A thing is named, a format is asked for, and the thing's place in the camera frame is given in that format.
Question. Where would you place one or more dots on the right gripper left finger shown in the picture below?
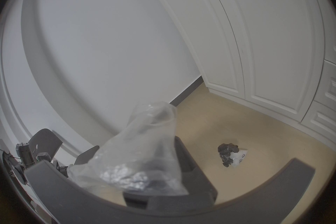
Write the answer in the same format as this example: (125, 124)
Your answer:
(133, 198)

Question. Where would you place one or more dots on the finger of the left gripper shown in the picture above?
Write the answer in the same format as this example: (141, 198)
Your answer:
(44, 141)
(86, 156)

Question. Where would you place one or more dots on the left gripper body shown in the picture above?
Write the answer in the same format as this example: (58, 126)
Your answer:
(44, 157)

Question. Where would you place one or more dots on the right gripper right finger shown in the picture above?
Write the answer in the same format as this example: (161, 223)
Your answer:
(199, 183)

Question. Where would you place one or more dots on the black plastic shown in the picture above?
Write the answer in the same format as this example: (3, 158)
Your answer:
(227, 150)

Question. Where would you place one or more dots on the clear printed wrapper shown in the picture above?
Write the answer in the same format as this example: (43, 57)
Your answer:
(239, 157)

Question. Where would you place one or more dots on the clear plastic bag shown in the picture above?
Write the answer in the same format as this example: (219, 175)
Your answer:
(147, 149)

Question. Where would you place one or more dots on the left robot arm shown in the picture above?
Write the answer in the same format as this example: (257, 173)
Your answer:
(25, 154)

